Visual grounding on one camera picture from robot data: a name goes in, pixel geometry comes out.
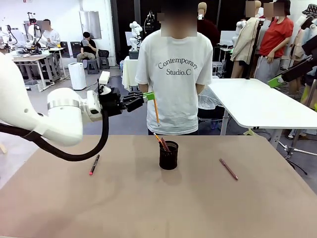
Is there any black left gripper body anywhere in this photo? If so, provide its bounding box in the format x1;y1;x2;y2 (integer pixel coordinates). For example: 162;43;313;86
99;86;123;117

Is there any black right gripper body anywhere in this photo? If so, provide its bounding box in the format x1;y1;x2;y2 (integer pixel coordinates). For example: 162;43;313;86
294;56;317;79

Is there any yellow pencil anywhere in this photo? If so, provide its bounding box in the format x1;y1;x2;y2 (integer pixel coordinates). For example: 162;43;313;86
153;99;160;127

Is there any orange pencil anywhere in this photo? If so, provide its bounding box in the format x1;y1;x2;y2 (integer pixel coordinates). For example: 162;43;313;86
153;132;165;150

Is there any black marker with pink cap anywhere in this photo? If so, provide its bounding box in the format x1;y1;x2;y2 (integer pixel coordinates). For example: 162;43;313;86
89;154;101;176

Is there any maroon pen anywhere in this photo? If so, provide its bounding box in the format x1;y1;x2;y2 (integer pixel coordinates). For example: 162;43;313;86
219;158;239;181

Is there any person's left forearm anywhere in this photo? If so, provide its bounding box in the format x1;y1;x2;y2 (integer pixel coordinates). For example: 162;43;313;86
195;83;207;96

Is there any dark red pen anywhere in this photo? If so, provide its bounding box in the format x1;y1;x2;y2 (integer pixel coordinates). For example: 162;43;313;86
160;137;171;152

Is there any black mesh pen holder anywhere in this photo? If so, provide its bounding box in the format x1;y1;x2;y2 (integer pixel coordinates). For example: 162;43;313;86
159;141;179;171

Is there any table with white cloth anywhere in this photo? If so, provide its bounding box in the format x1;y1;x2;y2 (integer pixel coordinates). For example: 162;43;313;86
122;56;140;91

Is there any white folding table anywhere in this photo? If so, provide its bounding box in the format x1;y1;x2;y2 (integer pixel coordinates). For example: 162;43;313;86
207;78;317;129

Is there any person in white t-shirt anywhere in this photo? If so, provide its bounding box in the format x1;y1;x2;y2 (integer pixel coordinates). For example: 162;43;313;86
135;0;213;136

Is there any dark grey plastic stool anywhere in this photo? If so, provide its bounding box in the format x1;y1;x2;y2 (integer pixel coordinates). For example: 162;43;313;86
99;57;111;70
86;60;100;75

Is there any white air purifier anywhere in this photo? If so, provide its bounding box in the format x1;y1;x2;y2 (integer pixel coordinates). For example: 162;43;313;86
68;62;87;91

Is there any mannequin with beige jacket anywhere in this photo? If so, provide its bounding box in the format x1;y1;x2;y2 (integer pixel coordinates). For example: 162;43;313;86
231;1;263;80

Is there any seated person in black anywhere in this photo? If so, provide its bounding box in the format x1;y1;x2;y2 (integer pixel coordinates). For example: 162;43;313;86
76;31;98;62

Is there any black office chair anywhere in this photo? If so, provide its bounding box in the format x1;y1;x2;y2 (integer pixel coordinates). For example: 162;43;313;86
70;41;82;58
59;41;69;58

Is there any clear plastic bag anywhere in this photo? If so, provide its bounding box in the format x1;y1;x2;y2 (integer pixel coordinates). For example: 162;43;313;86
198;86;225;110

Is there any clear plastic storage bin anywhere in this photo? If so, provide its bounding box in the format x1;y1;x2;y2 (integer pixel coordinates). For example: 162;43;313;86
23;79;42;91

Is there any mannequin in dark red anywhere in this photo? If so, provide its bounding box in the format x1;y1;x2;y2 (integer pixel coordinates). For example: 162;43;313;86
197;1;220;47

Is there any seated person in white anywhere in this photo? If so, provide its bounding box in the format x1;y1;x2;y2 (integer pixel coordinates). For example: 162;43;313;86
37;19;61;48

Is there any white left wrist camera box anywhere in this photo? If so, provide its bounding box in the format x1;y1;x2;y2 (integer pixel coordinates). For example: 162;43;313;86
98;71;110;85

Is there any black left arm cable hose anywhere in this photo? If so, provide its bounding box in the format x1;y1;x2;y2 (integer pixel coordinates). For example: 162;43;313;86
0;110;109;162

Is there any grey wall panel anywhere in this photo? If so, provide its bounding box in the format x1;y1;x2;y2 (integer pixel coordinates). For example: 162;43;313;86
79;11;102;40

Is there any grey frame lab desk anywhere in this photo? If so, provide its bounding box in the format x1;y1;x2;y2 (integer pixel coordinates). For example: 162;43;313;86
11;53;61;91

